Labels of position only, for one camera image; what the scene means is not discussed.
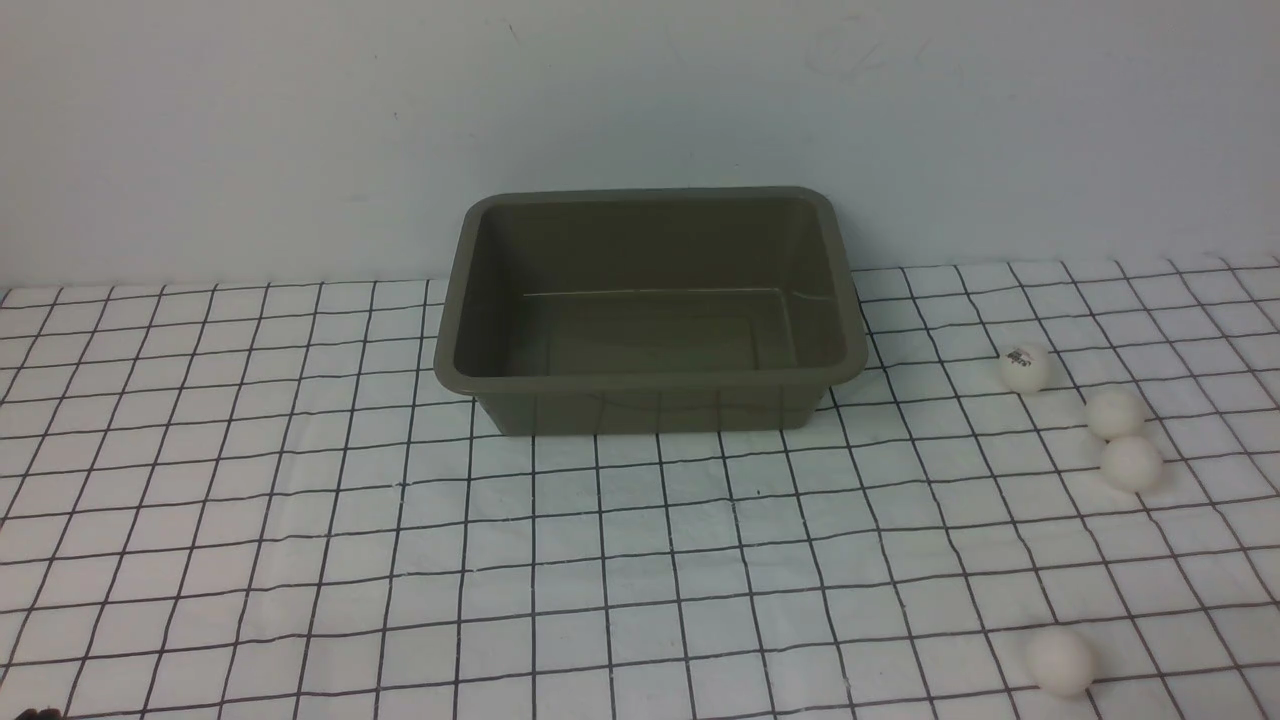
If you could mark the white ping-pong ball front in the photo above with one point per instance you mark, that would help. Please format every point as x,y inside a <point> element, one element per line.
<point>1060,661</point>

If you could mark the white ping-pong ball pair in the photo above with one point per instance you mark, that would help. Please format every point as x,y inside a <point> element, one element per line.
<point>1132,464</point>
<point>1115,413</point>

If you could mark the olive green plastic bin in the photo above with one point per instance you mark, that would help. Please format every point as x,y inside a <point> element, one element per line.
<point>579,313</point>

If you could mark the dark object bottom left corner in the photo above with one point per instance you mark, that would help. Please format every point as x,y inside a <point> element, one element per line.
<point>40,714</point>

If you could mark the white ping-pong ball with logo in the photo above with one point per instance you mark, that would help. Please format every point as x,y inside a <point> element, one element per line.
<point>1025,369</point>

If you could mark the white checkered tablecloth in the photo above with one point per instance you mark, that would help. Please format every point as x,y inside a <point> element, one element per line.
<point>258,502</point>

